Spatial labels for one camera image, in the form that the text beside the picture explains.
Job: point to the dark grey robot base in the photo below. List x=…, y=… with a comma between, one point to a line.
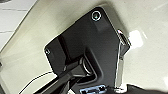
x=83, y=40

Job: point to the round silver base bolt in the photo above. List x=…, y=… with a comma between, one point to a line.
x=47, y=51
x=96, y=15

